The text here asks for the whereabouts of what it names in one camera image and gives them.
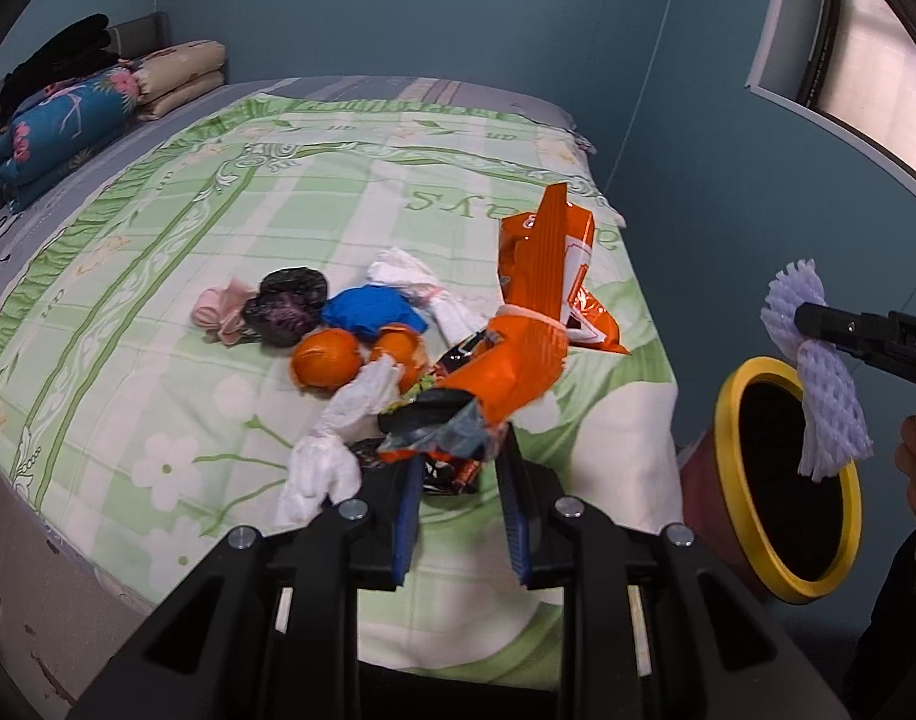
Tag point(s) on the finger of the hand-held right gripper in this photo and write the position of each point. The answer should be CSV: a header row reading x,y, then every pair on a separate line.
x,y
840,326

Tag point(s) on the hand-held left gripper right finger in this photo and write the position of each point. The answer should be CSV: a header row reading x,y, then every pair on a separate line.
x,y
515,532

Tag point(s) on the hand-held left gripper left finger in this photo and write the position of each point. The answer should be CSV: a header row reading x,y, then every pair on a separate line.
x,y
405,532

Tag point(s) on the white foam fruit net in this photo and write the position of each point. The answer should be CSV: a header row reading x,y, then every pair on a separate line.
x,y
829,405

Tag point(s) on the brown bin with yellow rim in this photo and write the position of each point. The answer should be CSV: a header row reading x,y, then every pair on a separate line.
x,y
728,427

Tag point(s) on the orange snack wrapper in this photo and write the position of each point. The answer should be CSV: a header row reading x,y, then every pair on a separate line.
x,y
510,364

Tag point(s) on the blue plastic bag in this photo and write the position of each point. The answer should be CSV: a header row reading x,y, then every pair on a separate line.
x,y
368,311

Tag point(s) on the pink plastic bag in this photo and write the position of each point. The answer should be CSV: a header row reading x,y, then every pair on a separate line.
x,y
218,309

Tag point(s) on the dark snack wrapper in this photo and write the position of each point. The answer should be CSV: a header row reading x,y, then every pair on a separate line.
x,y
446,476

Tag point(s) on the crumpled white plastic bag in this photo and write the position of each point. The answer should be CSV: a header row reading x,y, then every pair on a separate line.
x,y
315,472

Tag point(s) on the orange peel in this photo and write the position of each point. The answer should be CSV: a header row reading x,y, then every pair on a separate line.
x,y
323,360

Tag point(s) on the white plastic bag red print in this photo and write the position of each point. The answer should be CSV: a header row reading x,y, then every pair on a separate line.
x,y
454,313

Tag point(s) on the black plastic bag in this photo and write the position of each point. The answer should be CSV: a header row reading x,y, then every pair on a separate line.
x,y
285,307

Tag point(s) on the large orange snack bag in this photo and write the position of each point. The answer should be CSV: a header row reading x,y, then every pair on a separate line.
x,y
570,255

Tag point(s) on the person's dark clothing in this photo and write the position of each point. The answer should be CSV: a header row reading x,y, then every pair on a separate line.
x,y
896,630

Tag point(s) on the green checked floral blanket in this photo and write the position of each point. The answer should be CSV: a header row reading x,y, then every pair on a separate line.
x,y
293,187

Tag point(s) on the beige floral pillow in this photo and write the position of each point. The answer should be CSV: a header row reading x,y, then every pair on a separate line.
x,y
184,60
184,94

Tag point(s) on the blue floral pillow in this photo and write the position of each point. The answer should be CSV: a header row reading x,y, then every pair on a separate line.
x,y
60,127

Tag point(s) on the black clothing pile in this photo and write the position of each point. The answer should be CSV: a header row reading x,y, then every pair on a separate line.
x,y
60,60

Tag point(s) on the window with grey frame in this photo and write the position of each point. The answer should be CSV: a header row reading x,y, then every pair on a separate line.
x,y
870,37

